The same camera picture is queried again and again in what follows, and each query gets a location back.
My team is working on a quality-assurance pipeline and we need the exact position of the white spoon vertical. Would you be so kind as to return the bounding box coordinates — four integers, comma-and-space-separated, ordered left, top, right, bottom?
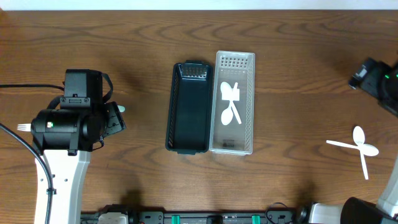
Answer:
353, 126, 369, 180

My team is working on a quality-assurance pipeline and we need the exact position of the white spoon horizontal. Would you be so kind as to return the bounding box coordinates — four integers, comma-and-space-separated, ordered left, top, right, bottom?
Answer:
326, 140, 379, 157

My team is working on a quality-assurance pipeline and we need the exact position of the black perforated plastic basket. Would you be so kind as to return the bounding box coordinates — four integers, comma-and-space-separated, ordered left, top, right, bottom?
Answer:
165, 60, 213, 155

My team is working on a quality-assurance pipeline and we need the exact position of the white fork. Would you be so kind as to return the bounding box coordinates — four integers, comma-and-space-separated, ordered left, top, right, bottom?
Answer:
17, 123, 31, 132

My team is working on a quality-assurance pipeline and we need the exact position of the white spoon angled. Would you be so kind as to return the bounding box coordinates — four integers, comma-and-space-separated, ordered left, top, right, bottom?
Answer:
220, 82, 239, 126

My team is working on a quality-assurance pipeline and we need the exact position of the white spoon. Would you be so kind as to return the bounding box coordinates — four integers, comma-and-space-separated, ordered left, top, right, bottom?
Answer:
220, 81, 243, 125

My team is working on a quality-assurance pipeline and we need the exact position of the clear perforated plastic basket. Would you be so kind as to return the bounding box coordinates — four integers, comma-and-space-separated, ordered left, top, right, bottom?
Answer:
209, 50, 256, 156

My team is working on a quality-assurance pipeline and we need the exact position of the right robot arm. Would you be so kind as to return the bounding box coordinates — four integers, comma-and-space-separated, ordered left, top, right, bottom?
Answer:
297, 57, 397, 224

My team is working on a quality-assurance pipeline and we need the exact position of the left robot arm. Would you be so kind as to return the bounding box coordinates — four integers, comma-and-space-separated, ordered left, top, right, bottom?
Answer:
30, 69, 126, 223

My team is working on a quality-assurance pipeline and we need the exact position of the mint green plastic fork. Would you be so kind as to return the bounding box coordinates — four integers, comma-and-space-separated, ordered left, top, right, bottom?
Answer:
118, 105, 126, 113

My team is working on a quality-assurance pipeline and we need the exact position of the white label sticker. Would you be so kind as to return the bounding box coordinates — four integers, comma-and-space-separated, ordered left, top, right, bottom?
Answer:
221, 88, 240, 101

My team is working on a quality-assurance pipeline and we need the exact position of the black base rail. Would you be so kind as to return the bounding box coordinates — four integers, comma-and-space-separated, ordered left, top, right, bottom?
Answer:
80, 202, 309, 224

